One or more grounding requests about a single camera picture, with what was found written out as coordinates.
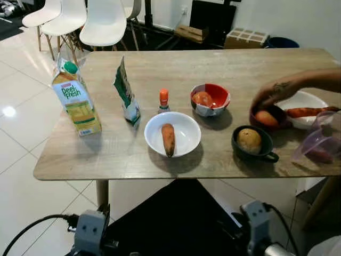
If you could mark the person's tattooed hand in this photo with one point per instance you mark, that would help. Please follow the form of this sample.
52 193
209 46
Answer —
279 93

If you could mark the dark red bowl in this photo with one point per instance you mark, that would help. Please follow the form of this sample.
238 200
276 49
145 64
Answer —
283 115

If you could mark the white ceramic bowl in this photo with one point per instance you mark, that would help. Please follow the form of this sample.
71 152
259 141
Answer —
308 100
186 133

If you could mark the orange carrot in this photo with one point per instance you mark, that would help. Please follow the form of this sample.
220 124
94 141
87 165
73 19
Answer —
168 138

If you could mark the person's forearm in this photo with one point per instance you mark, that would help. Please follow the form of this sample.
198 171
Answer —
322 80

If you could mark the round orange fruit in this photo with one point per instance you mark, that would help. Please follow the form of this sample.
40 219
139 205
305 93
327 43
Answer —
265 118

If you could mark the reddish sweet potato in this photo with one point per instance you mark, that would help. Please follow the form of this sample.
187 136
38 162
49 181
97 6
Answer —
306 112

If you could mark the dark blue bin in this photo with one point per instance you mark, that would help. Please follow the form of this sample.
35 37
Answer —
282 42

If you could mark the yellow potato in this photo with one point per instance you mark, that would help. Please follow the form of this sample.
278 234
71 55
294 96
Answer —
249 140

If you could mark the clear plastic measuring jug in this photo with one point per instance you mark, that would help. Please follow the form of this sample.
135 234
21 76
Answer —
319 137

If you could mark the red and white bowl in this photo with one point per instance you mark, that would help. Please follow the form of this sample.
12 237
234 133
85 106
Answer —
219 96

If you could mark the box with white grid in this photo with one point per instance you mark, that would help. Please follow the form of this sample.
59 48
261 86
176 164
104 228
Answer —
246 37

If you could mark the purple vegetable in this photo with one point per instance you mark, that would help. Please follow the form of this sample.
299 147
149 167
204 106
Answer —
322 155

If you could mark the red tomato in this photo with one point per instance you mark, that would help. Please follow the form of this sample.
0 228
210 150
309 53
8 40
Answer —
202 99

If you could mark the black flat screen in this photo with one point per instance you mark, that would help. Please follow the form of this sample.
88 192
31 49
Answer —
213 18

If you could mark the brown cardboard box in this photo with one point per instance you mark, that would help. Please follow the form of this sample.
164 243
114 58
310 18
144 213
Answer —
192 33

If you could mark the small orange capped bottle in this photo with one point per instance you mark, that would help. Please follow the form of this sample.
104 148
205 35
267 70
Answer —
163 98

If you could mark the green and white pouch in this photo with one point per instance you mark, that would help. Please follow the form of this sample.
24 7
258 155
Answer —
127 93

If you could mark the white plastic chair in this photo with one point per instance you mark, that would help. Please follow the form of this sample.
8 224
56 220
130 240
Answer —
104 24
133 7
66 18
42 13

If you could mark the peel fresh juice carton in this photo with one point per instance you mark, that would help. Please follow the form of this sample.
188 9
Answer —
80 106

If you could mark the dark grey floor rug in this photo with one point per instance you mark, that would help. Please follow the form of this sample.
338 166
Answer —
13 29

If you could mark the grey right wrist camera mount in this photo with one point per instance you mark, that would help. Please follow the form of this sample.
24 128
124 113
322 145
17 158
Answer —
257 221

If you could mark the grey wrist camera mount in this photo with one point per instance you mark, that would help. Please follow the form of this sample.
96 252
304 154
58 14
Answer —
257 221
89 229

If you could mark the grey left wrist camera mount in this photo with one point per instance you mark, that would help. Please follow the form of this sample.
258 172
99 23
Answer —
89 229

